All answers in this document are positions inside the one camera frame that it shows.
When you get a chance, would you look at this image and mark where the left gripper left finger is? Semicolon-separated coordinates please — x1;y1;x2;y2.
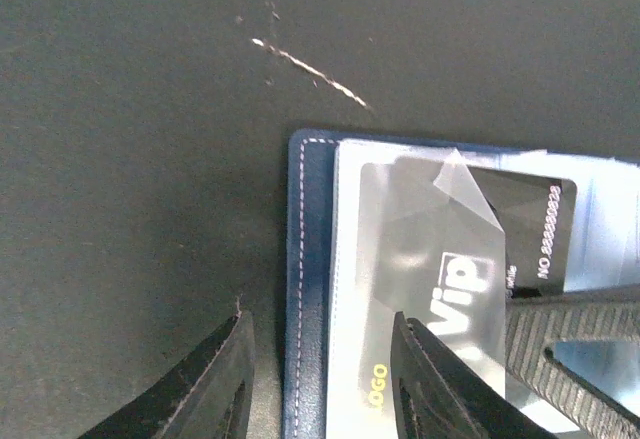
82;311;255;439

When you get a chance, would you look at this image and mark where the black VIP card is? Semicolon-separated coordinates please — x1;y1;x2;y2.
356;156;577;438

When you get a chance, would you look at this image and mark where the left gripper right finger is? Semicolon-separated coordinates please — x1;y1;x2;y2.
390;312;554;439

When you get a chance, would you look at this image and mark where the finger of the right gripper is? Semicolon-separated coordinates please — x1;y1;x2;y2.
505;285;639;438

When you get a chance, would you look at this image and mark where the blue card holder wallet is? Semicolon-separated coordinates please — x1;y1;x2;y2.
281;129;639;438

